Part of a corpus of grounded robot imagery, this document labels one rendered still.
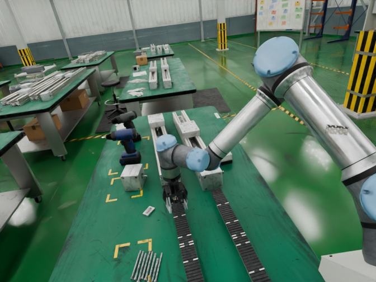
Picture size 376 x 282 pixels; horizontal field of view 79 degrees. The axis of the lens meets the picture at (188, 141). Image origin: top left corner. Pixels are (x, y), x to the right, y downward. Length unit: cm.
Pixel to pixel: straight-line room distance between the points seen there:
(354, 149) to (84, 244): 96
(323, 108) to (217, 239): 59
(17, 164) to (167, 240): 196
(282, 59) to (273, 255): 63
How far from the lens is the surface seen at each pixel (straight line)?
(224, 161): 128
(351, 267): 77
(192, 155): 73
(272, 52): 69
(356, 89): 406
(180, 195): 89
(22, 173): 270
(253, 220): 101
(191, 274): 83
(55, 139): 336
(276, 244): 95
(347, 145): 62
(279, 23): 673
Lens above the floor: 153
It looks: 29 degrees down
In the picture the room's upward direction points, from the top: 7 degrees counter-clockwise
